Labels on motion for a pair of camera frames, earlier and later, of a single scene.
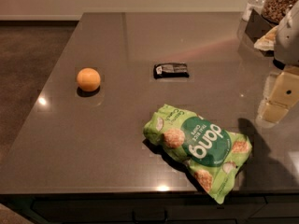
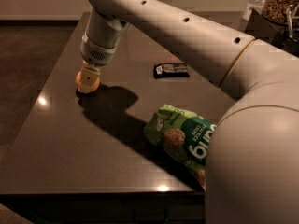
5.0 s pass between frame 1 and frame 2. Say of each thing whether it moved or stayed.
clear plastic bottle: stayed
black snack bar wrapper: stayed
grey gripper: moved
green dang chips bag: stayed
